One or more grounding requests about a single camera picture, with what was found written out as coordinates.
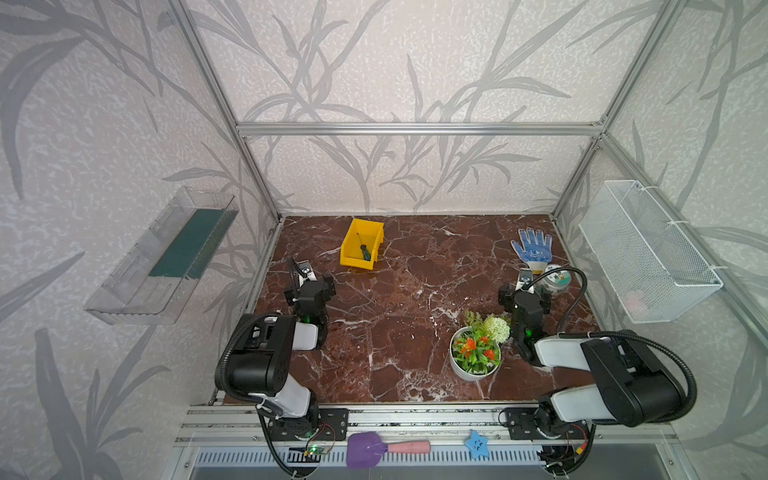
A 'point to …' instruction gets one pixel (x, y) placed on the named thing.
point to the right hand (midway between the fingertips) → (526, 277)
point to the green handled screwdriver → (363, 247)
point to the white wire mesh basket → (654, 271)
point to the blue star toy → (477, 444)
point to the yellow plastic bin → (359, 233)
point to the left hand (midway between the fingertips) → (312, 267)
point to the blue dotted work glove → (536, 249)
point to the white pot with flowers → (475, 349)
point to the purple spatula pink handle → (366, 449)
